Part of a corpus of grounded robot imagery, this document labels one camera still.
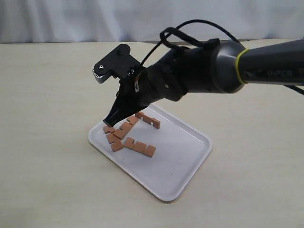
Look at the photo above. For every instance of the notched wooden piece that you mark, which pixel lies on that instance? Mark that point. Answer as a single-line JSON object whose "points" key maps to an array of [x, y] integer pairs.
{"points": [[149, 120], [140, 147], [126, 127], [113, 140]]}

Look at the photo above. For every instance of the white fabric backdrop curtain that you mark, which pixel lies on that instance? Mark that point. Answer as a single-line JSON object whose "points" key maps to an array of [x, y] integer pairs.
{"points": [[39, 21]]}

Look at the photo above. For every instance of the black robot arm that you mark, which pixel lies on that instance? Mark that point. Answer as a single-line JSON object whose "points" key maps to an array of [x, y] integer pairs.
{"points": [[221, 68]]}

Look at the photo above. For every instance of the white plastic tray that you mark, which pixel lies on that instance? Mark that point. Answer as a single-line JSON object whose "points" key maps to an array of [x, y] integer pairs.
{"points": [[180, 151]]}

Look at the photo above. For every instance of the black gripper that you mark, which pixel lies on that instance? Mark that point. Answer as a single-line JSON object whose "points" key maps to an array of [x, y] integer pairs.
{"points": [[135, 93]]}

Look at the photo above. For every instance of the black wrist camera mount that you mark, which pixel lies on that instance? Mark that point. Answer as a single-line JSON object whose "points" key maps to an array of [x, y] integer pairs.
{"points": [[117, 63]]}

